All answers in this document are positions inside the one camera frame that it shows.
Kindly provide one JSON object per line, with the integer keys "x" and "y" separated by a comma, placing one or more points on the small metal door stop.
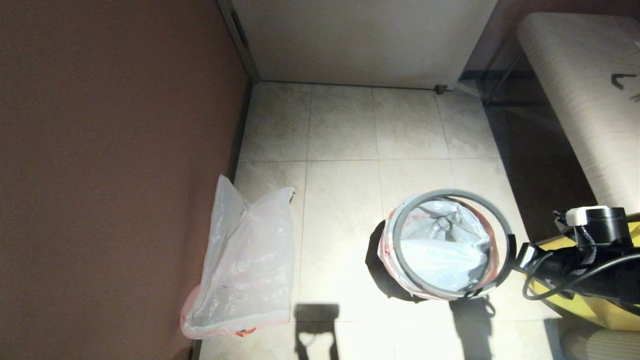
{"x": 440, "y": 89}

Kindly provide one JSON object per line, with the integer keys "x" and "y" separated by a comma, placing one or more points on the fresh white plastic bag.
{"x": 250, "y": 260}

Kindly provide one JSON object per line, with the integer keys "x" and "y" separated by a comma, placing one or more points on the used white bin liner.
{"x": 440, "y": 260}

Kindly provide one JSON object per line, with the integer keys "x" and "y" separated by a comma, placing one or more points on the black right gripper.
{"x": 552, "y": 270}

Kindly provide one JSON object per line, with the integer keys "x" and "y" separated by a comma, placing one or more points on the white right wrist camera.
{"x": 582, "y": 216}

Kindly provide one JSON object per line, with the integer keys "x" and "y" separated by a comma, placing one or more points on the grey door frame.
{"x": 240, "y": 40}

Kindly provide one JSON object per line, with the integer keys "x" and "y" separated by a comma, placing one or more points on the black metal bench frame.
{"x": 502, "y": 82}

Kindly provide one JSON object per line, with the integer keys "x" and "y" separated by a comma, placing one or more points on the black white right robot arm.
{"x": 605, "y": 227}

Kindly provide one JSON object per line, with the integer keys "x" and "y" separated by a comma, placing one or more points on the white door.
{"x": 360, "y": 40}

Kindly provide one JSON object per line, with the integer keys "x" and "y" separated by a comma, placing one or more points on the yellow bag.
{"x": 590, "y": 307}

